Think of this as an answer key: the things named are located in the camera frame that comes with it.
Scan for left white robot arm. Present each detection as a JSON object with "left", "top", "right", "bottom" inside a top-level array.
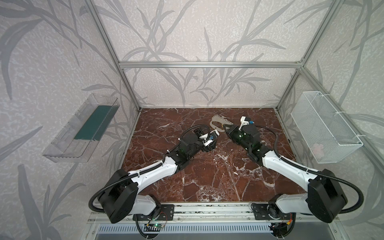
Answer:
[{"left": 89, "top": 124, "right": 220, "bottom": 224}]

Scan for white wire mesh basket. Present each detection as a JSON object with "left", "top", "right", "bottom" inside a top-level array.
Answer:
[{"left": 291, "top": 91, "right": 364, "bottom": 164}]

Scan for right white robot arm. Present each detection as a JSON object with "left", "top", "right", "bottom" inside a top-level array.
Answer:
[{"left": 223, "top": 124, "right": 348, "bottom": 223}]

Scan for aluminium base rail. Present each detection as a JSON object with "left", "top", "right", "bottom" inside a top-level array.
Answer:
[{"left": 82, "top": 202, "right": 340, "bottom": 240}]

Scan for clear plastic wall bin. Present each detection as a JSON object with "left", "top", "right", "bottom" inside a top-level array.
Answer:
[{"left": 43, "top": 94, "right": 120, "bottom": 163}]

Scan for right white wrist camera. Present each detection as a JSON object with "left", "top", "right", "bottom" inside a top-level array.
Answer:
[{"left": 239, "top": 116, "right": 254, "bottom": 131}]

